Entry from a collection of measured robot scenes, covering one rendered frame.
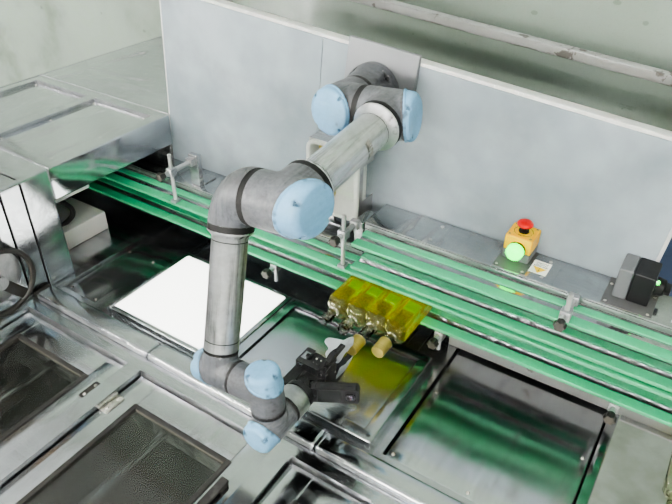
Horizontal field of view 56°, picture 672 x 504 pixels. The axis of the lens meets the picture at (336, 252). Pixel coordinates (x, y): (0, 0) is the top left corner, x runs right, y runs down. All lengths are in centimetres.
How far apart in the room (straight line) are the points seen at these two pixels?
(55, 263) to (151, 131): 53
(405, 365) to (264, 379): 55
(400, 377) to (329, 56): 88
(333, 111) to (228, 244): 44
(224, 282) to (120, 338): 65
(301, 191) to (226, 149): 105
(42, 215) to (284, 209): 107
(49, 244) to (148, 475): 84
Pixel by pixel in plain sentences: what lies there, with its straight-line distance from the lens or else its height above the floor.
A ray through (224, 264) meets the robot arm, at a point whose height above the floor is 143.
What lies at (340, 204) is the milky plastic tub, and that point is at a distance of 189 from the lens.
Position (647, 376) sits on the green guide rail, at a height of 95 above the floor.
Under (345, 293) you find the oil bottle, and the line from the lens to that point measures 170.
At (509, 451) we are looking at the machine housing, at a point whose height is 113.
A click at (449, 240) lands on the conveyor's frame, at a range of 171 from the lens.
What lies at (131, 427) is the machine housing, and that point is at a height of 157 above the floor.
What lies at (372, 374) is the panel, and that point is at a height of 112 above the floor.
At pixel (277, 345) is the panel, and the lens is 178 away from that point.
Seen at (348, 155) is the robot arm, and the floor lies 118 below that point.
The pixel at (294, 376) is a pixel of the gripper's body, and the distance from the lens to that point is 148.
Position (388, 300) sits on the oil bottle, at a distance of 168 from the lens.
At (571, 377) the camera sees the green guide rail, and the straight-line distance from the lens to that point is 167.
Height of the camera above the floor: 218
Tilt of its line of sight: 44 degrees down
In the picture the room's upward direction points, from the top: 131 degrees counter-clockwise
